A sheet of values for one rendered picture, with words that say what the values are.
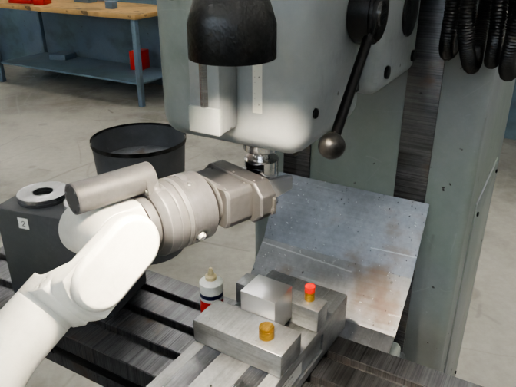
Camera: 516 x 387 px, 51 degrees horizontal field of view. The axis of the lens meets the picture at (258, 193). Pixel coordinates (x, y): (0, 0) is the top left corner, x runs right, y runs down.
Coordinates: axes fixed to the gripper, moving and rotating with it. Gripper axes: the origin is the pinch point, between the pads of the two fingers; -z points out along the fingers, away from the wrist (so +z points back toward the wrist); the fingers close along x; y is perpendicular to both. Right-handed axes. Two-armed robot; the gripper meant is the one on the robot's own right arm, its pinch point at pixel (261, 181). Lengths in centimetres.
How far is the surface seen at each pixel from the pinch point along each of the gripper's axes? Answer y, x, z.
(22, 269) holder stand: 26, 42, 20
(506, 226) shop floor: 119, 56, -252
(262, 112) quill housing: -12.8, -7.7, 7.2
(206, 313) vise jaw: 20.6, 3.7, 7.2
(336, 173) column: 12.8, 14.1, -34.6
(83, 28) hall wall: 65, 578, -257
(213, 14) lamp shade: -24.8, -16.6, 21.0
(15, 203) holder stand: 13.1, 43.4, 18.9
